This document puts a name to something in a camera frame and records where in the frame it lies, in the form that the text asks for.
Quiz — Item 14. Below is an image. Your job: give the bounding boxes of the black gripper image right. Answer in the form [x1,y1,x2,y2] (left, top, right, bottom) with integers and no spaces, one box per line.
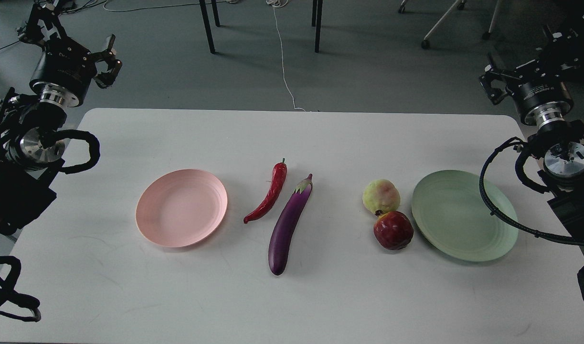
[479,25,584,126]

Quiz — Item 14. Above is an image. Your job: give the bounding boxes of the purple eggplant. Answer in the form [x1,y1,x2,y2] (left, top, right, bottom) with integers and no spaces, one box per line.
[267,173,313,276]

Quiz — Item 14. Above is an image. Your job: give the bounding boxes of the black table leg left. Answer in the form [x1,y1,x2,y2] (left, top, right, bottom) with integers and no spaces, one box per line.
[199,0,221,54]

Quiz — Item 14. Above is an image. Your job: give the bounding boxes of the green plate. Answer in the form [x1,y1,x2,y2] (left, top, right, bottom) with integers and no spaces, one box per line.
[411,170,519,263]

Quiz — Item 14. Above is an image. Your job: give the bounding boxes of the black table leg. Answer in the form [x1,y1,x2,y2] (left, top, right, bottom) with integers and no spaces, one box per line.
[311,0,324,53]
[199,0,221,54]

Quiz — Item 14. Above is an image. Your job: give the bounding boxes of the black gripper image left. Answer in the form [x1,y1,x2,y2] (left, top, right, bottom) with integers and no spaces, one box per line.
[18,2,122,107]

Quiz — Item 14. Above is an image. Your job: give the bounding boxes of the black table leg right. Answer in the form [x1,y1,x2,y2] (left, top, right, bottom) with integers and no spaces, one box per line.
[311,0,324,53]

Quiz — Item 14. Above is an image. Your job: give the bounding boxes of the white floor cable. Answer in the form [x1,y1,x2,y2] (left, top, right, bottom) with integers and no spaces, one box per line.
[265,0,307,112]

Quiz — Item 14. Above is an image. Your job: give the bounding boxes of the yellow-green guava fruit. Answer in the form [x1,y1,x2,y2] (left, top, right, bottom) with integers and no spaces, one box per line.
[362,179,401,217]

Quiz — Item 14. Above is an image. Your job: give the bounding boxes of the red pomegranate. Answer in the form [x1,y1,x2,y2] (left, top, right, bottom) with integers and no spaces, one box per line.
[373,211,414,250]

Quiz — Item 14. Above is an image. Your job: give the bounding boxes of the pink plate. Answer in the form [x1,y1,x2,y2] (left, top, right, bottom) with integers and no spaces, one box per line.
[135,169,228,248]

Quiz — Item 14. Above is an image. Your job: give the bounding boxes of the red chili pepper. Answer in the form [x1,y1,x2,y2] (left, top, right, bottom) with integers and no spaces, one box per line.
[243,158,287,224]

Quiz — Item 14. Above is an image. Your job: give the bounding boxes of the white office chair base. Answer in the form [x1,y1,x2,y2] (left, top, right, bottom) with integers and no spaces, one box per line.
[398,0,502,50]

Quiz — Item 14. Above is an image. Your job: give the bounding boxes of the black floor cables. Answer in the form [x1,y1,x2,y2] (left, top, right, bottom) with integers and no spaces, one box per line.
[34,0,240,15]

